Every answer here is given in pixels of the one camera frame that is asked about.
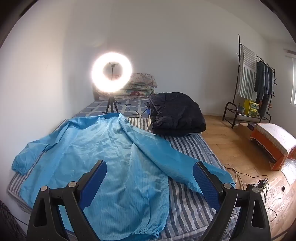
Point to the dark woven object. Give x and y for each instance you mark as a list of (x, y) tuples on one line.
[(7, 222)]

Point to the white lace cover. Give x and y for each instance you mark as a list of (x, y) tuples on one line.
[(275, 134)]

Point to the black tripod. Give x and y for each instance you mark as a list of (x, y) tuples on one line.
[(110, 102)]

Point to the cardboard box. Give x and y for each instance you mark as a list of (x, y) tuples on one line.
[(244, 131)]

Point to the yellow crate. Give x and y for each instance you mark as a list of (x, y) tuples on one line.
[(251, 107)]

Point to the blue work coat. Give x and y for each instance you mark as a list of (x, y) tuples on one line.
[(104, 143)]

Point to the black clothes rack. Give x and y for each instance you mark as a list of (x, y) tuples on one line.
[(239, 39)]

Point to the phone holder mount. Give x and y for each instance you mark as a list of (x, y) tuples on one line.
[(112, 67)]

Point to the small grey pot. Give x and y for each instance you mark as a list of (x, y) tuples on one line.
[(241, 110)]

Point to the striped bed mattress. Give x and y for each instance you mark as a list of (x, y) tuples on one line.
[(185, 208)]

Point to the window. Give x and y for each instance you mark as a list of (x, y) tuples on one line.
[(294, 81)]

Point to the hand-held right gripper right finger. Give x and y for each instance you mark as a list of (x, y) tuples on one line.
[(205, 185)]

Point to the white plastic sheet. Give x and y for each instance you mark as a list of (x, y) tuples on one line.
[(290, 169)]

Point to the floral pillow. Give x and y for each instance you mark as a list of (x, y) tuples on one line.
[(143, 81)]

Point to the dark navy down jacket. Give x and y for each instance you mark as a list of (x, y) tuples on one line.
[(175, 111)]

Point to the dark hanging clothes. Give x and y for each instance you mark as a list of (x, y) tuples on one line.
[(261, 81)]

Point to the striped hanging cloth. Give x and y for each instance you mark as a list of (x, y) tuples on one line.
[(247, 74)]

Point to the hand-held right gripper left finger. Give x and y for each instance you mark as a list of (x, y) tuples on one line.
[(94, 183)]

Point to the blue folded garment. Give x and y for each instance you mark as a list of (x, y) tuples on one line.
[(148, 112)]

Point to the power strip with plugs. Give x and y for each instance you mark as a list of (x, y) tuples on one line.
[(262, 184)]

